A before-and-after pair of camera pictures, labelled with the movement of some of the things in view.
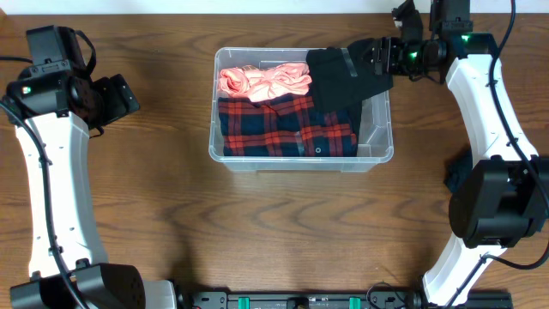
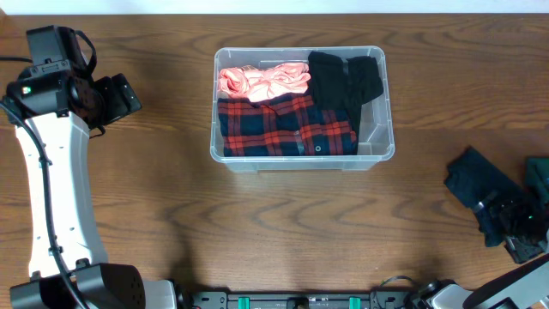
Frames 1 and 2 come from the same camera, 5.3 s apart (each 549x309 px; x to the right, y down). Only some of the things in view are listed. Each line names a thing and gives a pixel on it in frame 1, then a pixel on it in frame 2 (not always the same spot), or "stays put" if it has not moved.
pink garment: x=256 y=85 stays put
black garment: x=354 y=113 stays put
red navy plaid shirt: x=285 y=126 stays put
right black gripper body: x=393 y=51 → x=525 y=234
